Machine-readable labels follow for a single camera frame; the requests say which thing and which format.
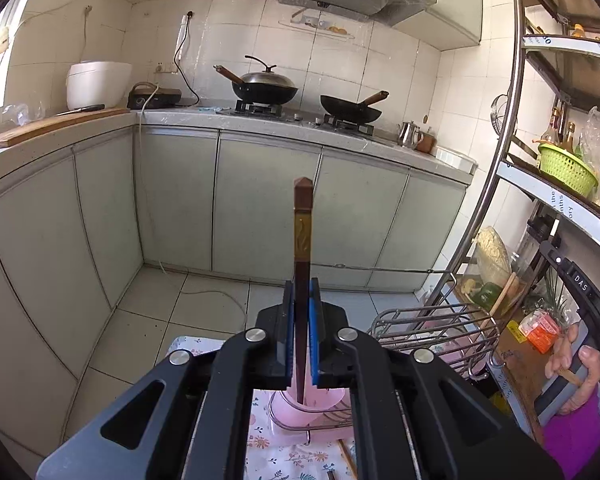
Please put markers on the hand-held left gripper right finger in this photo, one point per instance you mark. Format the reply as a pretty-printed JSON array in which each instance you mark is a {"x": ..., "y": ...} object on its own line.
[{"x": 314, "y": 340}]

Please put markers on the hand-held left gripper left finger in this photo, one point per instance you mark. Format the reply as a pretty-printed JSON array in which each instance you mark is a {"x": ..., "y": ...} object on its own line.
[{"x": 291, "y": 340}]

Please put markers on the pink plastic utensil cup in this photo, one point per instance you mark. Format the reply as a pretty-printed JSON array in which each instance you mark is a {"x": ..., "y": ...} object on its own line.
[
  {"x": 457, "y": 355},
  {"x": 325, "y": 405}
]

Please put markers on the light wooden chopstick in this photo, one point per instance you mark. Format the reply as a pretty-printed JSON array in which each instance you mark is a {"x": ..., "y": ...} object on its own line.
[
  {"x": 347, "y": 459},
  {"x": 504, "y": 294}
]

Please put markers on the person's right forearm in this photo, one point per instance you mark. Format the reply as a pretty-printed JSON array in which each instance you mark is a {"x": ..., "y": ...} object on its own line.
[{"x": 585, "y": 440}]

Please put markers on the person's right hand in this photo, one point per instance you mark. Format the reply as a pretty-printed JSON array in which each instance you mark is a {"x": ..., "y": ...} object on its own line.
[{"x": 587, "y": 380}]

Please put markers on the green onions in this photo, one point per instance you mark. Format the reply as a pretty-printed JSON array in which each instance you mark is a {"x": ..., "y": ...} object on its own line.
[{"x": 550, "y": 300}]

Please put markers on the orange packet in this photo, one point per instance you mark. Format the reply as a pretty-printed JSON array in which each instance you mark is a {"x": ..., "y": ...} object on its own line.
[{"x": 539, "y": 332}]

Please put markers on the clear plastic container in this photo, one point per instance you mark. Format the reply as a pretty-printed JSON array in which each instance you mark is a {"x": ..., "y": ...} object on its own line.
[{"x": 522, "y": 280}]

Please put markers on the cardboard shelf liner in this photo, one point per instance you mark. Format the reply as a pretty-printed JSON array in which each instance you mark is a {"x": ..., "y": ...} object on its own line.
[{"x": 522, "y": 375}]

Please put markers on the green bell pepper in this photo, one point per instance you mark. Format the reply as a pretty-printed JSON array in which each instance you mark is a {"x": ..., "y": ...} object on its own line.
[{"x": 487, "y": 296}]

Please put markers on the napa cabbage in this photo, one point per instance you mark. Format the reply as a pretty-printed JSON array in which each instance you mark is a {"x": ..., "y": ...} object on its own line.
[{"x": 492, "y": 255}]

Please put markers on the floral tablecloth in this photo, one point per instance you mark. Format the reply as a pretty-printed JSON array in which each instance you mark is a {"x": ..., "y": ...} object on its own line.
[{"x": 290, "y": 455}]

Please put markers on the grey base cabinets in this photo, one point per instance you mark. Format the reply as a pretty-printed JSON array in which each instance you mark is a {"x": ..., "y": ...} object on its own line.
[{"x": 265, "y": 205}]

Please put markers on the green plastic basket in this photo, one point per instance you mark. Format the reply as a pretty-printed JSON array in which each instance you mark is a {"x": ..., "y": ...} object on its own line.
[{"x": 565, "y": 170}]

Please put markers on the glass sauce bottle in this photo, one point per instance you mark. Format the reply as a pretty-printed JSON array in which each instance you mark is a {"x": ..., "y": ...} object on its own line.
[
  {"x": 570, "y": 140},
  {"x": 551, "y": 130}
]

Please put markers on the white plastic box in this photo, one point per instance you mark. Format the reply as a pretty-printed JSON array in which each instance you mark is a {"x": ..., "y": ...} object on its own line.
[{"x": 451, "y": 156}]

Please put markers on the metal shelf rack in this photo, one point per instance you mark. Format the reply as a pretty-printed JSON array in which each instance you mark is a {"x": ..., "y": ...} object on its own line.
[{"x": 510, "y": 110}]

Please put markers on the metal strainer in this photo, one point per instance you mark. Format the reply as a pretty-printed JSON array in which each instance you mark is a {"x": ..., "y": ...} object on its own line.
[{"x": 500, "y": 112}]

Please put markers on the gas stove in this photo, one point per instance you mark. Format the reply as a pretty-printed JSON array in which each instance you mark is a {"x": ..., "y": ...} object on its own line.
[{"x": 305, "y": 115}]

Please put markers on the steel kettle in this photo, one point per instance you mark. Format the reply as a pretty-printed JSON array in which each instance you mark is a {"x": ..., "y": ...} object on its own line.
[{"x": 409, "y": 135}]

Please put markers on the brown clay pot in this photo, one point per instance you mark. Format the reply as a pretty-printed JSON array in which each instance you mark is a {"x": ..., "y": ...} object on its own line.
[{"x": 426, "y": 142}]

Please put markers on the black frying wok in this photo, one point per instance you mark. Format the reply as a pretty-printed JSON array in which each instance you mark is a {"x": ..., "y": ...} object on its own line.
[{"x": 350, "y": 110}]

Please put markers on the steel wok lid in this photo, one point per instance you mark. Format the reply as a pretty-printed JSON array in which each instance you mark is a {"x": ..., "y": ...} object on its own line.
[{"x": 269, "y": 79}]

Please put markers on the kitchen knife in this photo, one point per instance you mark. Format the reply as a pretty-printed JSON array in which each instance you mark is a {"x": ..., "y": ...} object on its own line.
[{"x": 82, "y": 109}]

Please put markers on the white rice cooker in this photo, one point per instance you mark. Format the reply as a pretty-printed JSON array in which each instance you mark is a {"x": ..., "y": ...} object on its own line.
[{"x": 97, "y": 85}]

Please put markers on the wooden cutting board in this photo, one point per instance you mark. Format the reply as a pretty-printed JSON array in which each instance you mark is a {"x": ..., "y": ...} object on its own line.
[{"x": 45, "y": 127}]

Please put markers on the crumpled plastic bag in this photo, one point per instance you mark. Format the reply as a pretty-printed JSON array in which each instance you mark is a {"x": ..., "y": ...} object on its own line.
[{"x": 22, "y": 114}]

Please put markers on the wall outlet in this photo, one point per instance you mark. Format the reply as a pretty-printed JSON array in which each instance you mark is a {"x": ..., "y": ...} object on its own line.
[{"x": 163, "y": 68}]

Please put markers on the glass wall shelf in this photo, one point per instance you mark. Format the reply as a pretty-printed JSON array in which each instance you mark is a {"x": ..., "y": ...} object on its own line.
[{"x": 320, "y": 25}]

